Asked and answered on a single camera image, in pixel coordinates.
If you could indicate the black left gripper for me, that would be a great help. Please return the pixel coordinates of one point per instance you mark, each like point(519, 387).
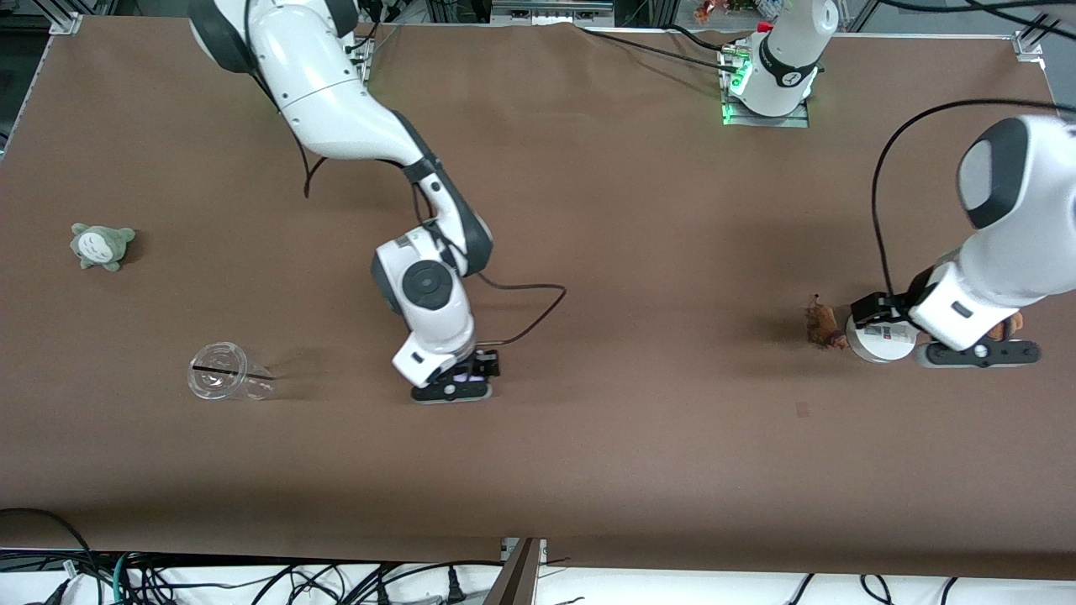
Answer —
point(893, 307)

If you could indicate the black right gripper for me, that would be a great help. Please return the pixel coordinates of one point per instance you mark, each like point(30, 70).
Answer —
point(482, 362)

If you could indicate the brown lion statue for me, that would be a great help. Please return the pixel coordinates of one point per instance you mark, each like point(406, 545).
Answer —
point(822, 323)

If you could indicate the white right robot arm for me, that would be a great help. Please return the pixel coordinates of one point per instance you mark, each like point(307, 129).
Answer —
point(336, 109)

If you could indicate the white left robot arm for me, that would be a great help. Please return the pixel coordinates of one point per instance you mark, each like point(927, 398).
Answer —
point(1009, 218)

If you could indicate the white round desk lamp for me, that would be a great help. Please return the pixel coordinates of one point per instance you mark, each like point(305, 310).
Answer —
point(878, 343)

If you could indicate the black power plug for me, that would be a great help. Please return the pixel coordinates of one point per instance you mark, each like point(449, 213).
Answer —
point(455, 588)

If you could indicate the clear plastic cup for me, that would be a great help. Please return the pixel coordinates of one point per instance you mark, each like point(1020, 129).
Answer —
point(223, 374)

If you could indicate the grey green plush toy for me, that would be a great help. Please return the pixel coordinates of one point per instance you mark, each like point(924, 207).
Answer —
point(102, 245)

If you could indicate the aluminium profile post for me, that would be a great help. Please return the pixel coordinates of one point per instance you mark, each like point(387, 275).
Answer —
point(514, 576)

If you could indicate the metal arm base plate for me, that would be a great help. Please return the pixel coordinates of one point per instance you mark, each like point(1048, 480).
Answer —
point(765, 119)
point(363, 55)

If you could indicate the aluminium corner bracket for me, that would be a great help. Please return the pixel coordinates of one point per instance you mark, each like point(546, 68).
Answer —
point(1029, 44)

